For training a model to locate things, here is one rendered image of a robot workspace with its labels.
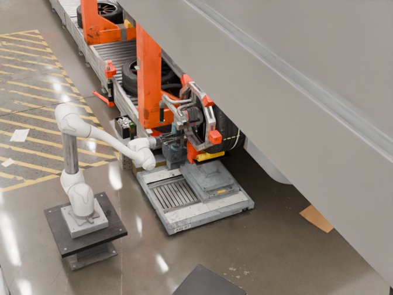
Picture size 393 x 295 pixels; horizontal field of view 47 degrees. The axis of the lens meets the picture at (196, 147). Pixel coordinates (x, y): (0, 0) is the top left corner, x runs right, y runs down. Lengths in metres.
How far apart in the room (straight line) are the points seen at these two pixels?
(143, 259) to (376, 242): 3.54
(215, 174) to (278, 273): 1.04
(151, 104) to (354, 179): 3.84
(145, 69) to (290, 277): 2.03
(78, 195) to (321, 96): 3.20
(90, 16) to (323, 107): 5.47
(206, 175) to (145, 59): 1.16
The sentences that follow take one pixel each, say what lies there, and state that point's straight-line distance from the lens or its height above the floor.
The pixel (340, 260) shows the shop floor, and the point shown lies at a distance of 3.96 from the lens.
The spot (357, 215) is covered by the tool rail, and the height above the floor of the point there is 2.74.
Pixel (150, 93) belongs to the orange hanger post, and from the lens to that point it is 3.94.
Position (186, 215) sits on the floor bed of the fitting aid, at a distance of 3.91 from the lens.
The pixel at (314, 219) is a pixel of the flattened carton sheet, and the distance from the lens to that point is 4.19.
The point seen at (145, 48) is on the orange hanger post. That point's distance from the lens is 3.73.
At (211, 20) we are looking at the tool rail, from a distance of 0.25.
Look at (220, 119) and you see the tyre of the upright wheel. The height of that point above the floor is 0.99.
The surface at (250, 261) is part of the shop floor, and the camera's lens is 3.74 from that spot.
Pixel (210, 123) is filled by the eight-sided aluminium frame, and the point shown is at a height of 0.96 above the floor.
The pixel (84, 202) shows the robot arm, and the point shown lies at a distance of 3.38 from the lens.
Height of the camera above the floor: 2.85
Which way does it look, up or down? 37 degrees down
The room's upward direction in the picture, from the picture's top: 4 degrees clockwise
